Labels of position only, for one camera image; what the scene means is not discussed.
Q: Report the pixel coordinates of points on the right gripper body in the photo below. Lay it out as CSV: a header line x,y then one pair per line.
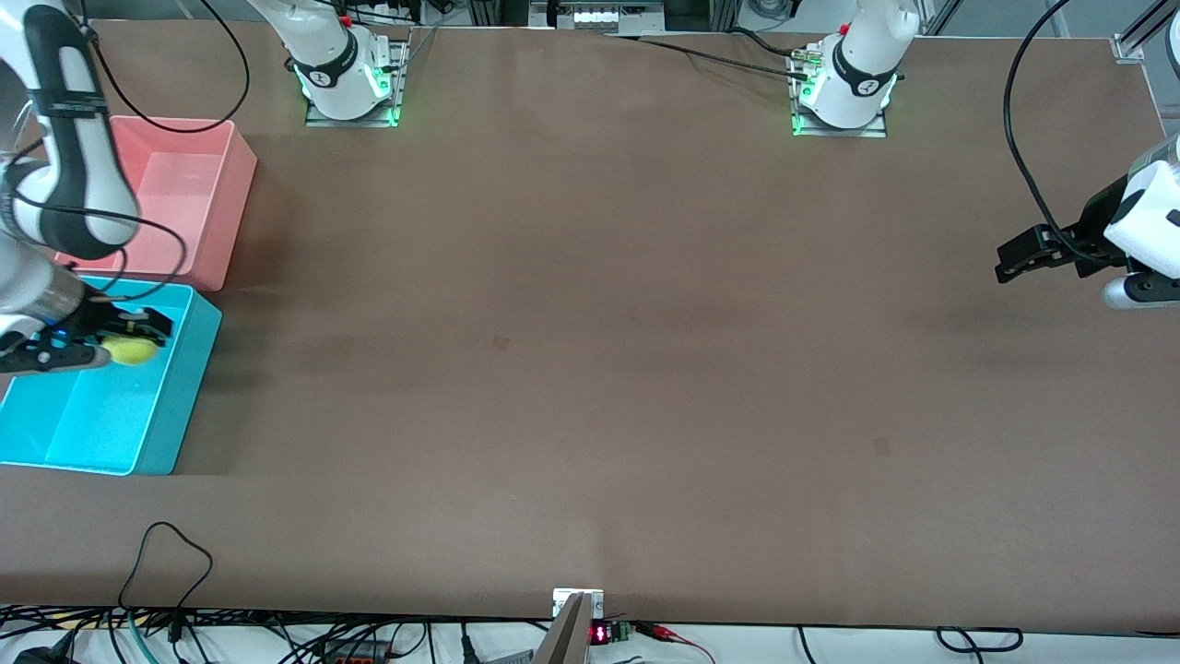
x,y
95,320

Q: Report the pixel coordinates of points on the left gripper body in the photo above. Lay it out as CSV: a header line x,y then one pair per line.
x,y
1086,236

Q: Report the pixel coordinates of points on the yellow tennis ball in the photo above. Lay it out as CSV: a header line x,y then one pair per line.
x,y
131,351

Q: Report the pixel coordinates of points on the blue plastic bin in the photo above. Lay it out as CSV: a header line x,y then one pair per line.
x,y
101,415

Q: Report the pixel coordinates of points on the pink plastic bin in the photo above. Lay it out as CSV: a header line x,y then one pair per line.
x,y
194,203

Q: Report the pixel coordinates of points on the circuit board red display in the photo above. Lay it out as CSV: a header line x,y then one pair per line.
x,y
610,634

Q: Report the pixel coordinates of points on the metal table corner bracket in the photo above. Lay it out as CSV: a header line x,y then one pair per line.
x,y
1129,48

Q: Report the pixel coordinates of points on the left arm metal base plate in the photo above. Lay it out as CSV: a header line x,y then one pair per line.
x,y
876,129

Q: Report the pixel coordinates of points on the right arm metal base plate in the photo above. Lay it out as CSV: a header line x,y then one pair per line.
x,y
396,88

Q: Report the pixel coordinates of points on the aluminium frame light unit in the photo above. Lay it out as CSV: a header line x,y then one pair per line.
x,y
597,16

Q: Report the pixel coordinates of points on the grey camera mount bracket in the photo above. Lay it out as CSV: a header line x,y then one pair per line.
x,y
573,627

